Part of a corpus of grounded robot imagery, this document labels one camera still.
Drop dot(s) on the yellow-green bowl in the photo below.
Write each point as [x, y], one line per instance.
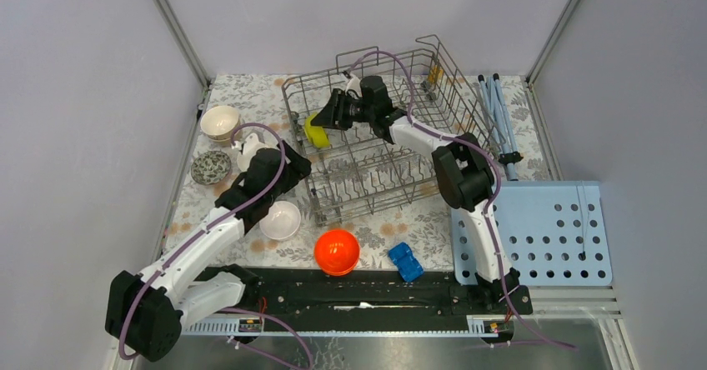
[315, 134]

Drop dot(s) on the pink patterned bowl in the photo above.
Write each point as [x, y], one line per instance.
[211, 167]

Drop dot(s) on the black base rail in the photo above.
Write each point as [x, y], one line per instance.
[309, 300]

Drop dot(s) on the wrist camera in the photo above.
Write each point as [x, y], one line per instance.
[352, 84]
[246, 150]

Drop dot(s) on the plain white bowl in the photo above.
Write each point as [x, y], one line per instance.
[282, 221]

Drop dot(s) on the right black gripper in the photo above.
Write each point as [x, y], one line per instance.
[332, 116]

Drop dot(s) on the floral patterned table mat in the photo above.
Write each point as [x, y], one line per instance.
[423, 223]

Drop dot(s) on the yellow rubber duck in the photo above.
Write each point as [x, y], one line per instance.
[435, 73]

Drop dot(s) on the blue folded metal stand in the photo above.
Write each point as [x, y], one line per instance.
[502, 130]

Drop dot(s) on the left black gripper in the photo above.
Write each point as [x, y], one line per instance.
[296, 168]

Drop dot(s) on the beige bowl with leaf pattern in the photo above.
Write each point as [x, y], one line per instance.
[219, 122]

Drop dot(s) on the blue toy car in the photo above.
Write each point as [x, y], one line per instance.
[402, 257]

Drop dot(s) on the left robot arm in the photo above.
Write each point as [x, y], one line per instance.
[148, 310]

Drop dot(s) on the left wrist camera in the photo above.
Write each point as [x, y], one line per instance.
[246, 150]

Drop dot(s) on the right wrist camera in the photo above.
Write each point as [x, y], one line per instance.
[352, 84]

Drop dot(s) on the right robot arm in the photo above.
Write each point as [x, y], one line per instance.
[466, 176]

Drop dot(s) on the grey wire dish rack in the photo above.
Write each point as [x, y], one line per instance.
[452, 105]

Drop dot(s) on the orange bowl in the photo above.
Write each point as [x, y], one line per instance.
[337, 252]

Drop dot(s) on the light blue perforated board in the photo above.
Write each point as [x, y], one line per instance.
[553, 233]

